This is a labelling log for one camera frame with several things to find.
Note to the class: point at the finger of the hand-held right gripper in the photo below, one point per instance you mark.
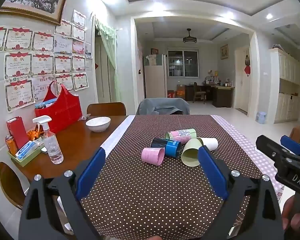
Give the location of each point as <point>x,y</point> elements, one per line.
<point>291,145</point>
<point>268,145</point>

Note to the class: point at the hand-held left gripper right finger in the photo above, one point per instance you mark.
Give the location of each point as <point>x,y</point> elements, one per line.
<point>212,171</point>

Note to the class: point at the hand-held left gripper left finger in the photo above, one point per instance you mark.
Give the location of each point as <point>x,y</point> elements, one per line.
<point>90,172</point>

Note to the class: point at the light green cup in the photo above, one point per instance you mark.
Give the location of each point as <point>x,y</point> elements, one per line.
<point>190,152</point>

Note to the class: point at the white cup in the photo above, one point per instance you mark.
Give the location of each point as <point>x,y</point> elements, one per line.
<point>210,143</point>

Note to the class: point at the black and blue cup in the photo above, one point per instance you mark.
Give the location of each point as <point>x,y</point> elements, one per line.
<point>170,147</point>

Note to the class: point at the pink cup with green rim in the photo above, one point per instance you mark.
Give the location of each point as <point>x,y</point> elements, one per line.
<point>181,133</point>

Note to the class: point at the plain pink cup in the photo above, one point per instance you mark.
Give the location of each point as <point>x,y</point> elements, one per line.
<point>151,155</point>

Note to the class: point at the person's right hand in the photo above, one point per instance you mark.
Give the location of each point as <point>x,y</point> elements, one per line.
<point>296,221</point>

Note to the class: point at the blue trash bin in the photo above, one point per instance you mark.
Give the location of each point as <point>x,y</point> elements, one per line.
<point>261,118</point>

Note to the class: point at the clear spray bottle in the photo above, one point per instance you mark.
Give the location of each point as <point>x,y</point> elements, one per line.
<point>52,145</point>

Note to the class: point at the white bowl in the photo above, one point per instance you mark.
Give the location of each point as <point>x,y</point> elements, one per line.
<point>98,125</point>

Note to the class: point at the brown polka dot tablecloth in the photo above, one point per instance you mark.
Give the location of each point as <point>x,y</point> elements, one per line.
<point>145,192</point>

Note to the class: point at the cream cabinet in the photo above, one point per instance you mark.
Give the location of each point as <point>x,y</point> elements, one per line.
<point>287,85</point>

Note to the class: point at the cream door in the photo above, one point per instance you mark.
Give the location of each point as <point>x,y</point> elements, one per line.
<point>241,87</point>

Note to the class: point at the green tray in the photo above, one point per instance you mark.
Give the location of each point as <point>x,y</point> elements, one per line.
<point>26,162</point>

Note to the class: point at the red tote bag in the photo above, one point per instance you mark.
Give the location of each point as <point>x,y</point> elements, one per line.
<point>63,112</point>

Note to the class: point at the blue and white tissue pack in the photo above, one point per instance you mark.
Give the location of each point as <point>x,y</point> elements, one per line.
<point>27,150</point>

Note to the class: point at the orange snack packet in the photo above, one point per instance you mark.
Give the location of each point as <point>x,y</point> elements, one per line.
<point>36,133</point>

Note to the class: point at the dark wooden desk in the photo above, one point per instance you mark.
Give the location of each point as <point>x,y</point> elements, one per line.
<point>222,96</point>

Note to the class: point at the wooden desk chair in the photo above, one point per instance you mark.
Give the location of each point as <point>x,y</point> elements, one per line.
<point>198,93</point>

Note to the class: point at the grey jacket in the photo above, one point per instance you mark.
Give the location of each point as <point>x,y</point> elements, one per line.
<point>162,106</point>

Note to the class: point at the red box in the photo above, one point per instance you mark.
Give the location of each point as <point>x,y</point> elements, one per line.
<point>17,132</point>

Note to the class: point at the orange can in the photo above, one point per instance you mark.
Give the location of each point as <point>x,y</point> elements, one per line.
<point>11,145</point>

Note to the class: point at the red door ornament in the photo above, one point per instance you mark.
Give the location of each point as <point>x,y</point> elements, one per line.
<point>247,63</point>

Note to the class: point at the white refrigerator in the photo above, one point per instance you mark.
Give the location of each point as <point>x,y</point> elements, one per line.
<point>155,80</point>

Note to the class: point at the window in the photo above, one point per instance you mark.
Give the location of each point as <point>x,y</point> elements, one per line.
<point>182,63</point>

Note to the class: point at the green curtain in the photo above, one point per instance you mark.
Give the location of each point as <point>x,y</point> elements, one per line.
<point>110,55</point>

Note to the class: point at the round ceiling lamp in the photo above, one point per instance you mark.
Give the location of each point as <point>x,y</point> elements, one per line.
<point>189,39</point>

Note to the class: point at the small framed wall picture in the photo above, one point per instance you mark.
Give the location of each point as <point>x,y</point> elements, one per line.
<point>224,52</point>

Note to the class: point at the wall of award certificates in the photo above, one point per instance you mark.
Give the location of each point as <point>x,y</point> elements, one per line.
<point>17,65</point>

